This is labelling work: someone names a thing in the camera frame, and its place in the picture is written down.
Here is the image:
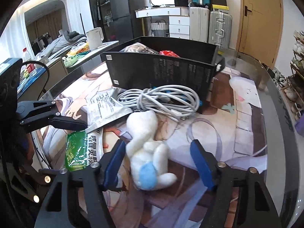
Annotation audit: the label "silver suitcase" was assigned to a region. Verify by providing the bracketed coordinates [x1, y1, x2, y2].
[208, 10, 233, 51]

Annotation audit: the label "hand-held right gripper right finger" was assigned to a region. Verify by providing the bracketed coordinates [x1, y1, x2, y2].
[189, 140, 283, 228]

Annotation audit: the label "patterned shoes on floor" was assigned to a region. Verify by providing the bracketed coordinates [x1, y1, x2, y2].
[268, 66, 288, 89]

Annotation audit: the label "green medicine packet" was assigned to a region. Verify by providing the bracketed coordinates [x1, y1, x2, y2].
[65, 129, 116, 172]

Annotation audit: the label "red plastic bag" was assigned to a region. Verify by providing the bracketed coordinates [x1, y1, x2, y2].
[159, 50, 180, 58]

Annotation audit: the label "large bag of white rope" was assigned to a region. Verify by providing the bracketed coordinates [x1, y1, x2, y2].
[119, 44, 160, 54]

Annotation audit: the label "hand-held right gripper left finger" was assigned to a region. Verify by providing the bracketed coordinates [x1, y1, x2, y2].
[37, 140, 127, 228]

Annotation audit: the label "white electric kettle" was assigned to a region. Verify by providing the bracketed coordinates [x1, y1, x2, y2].
[85, 27, 105, 51]

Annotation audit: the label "black cable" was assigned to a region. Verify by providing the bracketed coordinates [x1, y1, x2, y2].
[22, 60, 51, 97]

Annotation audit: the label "white suitcase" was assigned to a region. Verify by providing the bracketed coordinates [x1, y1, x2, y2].
[189, 6, 210, 44]

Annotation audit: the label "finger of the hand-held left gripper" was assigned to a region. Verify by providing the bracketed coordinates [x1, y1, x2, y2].
[7, 166, 69, 205]
[15, 100, 89, 133]

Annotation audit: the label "pile of clothes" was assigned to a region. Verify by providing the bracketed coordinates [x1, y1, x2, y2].
[38, 30, 87, 58]

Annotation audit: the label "shoe rack with shoes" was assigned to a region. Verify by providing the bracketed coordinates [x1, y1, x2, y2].
[283, 30, 304, 120]

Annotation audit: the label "wooden door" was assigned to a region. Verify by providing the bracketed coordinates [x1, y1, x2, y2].
[236, 0, 285, 65]

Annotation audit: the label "white dresser with drawers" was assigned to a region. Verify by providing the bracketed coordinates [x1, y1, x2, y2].
[135, 6, 191, 40]

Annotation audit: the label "black refrigerator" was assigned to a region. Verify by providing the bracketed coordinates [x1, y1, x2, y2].
[108, 0, 146, 45]

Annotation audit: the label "wooden shoe rack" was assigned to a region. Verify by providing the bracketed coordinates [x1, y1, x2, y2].
[282, 34, 304, 122]

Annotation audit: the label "purple bag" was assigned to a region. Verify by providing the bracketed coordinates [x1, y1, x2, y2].
[294, 113, 304, 136]

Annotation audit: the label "white plush toy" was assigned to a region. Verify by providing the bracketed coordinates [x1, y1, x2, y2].
[125, 110, 178, 191]

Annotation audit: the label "colourful snack bags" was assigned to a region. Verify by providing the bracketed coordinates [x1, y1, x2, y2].
[65, 42, 90, 67]

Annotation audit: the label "coiled white cable bundle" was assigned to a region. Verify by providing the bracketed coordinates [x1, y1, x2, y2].
[117, 86, 203, 122]

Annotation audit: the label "clear plastic bottle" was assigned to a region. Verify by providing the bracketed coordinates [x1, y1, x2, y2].
[22, 48, 32, 64]

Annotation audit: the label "black cardboard box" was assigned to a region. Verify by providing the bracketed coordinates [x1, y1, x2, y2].
[104, 36, 219, 101]

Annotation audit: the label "dark glass cabinet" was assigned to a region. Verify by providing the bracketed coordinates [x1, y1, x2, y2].
[86, 0, 112, 42]

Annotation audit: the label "printed desk mat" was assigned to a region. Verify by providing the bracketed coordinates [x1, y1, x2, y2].
[31, 62, 268, 228]

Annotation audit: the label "grey side cabinet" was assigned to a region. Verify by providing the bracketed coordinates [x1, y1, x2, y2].
[18, 40, 120, 100]

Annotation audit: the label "white printed foil packet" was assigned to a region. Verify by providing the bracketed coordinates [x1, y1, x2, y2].
[85, 87, 134, 134]

